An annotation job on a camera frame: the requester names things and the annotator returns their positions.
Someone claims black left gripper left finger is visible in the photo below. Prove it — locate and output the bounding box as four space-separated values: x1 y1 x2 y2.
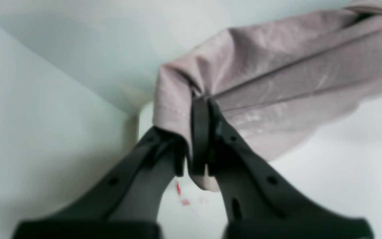
13 127 188 239

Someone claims mauve T-shirt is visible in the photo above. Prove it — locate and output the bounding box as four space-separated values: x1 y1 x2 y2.
153 0 382 192

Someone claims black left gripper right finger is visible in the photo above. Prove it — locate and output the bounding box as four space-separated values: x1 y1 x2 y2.
190 98 374 239

